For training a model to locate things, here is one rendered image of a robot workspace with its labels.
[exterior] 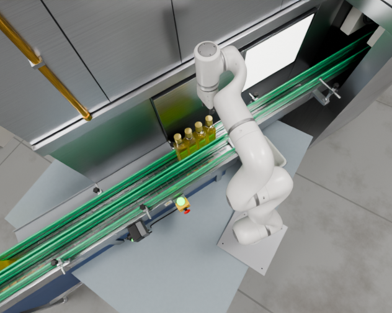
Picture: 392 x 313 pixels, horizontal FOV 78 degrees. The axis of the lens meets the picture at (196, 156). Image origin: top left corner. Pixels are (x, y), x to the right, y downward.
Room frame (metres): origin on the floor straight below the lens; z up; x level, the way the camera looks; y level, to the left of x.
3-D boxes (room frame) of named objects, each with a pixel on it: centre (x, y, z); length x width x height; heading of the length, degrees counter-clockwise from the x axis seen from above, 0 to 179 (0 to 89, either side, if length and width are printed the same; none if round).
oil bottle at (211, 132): (0.58, -0.09, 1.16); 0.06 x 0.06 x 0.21; 24
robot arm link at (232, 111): (0.48, -0.15, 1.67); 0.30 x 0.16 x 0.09; 13
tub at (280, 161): (0.47, -0.39, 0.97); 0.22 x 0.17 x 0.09; 23
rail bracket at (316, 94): (0.77, -0.83, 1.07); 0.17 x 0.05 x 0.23; 23
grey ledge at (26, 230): (0.41, 0.57, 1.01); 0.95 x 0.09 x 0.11; 113
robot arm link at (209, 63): (0.58, -0.10, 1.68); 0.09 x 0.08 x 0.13; 103
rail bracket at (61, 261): (0.05, 0.71, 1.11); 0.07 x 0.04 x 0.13; 23
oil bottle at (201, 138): (0.56, -0.04, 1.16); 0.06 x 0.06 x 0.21; 24
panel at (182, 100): (0.81, -0.27, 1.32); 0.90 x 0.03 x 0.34; 113
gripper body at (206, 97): (0.58, -0.09, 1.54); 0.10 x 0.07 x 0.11; 24
